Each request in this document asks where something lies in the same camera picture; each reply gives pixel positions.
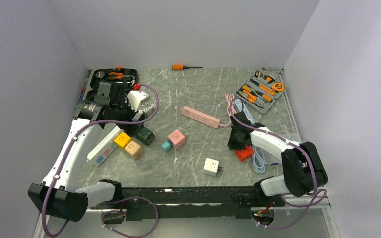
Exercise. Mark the black tool case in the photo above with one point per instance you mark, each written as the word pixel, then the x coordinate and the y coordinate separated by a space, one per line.
pixel 111 83

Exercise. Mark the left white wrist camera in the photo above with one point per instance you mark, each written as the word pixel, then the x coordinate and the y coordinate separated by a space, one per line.
pixel 136 99

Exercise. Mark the white power strip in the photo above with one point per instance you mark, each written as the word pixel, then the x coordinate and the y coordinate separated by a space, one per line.
pixel 104 148

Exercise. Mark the yellow cube adapter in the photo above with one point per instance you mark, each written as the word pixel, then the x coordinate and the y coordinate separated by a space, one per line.
pixel 122 140

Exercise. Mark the pink cube adapter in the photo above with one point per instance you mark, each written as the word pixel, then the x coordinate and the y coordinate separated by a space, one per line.
pixel 177 139

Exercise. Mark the blue red pen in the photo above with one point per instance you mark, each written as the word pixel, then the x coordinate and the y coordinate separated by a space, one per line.
pixel 82 92

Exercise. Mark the orange handled screwdriver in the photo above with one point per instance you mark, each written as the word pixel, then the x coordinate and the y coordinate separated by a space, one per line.
pixel 182 67

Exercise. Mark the white cube adapter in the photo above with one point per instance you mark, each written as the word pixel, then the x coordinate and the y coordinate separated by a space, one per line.
pixel 211 167

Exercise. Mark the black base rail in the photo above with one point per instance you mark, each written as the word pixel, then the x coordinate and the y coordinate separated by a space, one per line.
pixel 192 202

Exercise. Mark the light blue power strip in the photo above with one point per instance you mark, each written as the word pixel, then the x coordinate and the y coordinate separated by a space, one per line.
pixel 241 107

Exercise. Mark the dark green cube adapter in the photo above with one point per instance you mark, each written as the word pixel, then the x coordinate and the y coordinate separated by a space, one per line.
pixel 145 136

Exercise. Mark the beige cube adapter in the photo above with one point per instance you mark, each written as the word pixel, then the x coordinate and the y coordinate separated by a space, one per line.
pixel 133 149

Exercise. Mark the blue cube adapter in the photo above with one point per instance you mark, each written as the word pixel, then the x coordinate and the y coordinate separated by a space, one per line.
pixel 137 117

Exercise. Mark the clear screw box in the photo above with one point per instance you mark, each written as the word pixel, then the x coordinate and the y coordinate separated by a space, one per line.
pixel 274 151

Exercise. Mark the red cube adapter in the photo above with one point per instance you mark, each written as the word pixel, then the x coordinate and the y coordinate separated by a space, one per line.
pixel 244 154

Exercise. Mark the pink power strip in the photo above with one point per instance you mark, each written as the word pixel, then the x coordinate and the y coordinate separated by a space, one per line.
pixel 200 117

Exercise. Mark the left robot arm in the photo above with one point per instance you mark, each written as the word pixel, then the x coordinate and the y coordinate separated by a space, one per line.
pixel 58 194

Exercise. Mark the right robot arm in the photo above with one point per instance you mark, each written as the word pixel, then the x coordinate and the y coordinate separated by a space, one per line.
pixel 303 170

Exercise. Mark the grey tool case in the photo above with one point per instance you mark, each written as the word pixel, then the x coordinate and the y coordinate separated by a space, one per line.
pixel 262 89

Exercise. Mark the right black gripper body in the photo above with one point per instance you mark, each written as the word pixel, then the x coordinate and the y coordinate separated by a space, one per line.
pixel 234 142

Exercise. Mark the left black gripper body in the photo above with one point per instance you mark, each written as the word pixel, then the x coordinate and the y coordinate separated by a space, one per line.
pixel 127 113

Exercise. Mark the teal cube adapter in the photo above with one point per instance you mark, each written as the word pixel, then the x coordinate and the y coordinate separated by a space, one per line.
pixel 166 146

